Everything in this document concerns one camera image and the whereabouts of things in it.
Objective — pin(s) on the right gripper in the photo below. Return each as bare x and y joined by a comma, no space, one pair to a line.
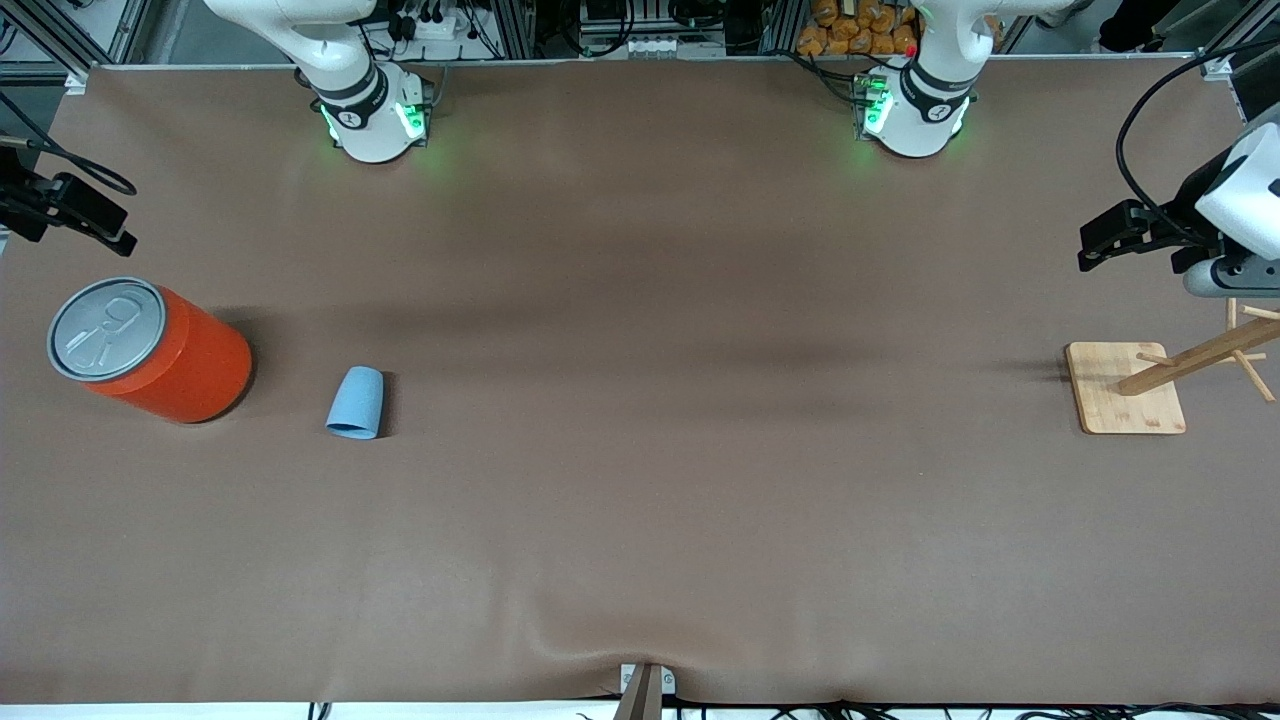
28,203

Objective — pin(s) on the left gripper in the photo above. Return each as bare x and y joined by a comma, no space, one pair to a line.
1190,207

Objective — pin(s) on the blue plastic cup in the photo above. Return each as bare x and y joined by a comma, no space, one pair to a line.
357,402

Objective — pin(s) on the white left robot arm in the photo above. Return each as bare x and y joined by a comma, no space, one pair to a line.
915,115

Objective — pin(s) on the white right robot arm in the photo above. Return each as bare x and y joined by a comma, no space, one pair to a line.
365,110

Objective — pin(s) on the orange can with grey lid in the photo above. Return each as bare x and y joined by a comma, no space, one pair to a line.
165,360

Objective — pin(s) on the wooden mug tree stand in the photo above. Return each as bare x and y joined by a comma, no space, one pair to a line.
1130,390

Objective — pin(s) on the bag of orange snacks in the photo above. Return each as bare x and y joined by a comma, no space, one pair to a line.
860,30

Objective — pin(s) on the white power strip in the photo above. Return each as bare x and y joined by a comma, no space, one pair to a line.
430,27

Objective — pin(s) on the white terminal block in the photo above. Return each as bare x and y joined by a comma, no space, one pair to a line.
652,46

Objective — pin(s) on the brown table mat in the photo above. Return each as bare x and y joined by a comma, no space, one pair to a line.
640,400

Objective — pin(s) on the aluminium frame profile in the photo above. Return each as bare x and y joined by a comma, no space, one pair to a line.
60,40
1225,50

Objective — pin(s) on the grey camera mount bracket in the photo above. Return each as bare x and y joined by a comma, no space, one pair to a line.
647,682

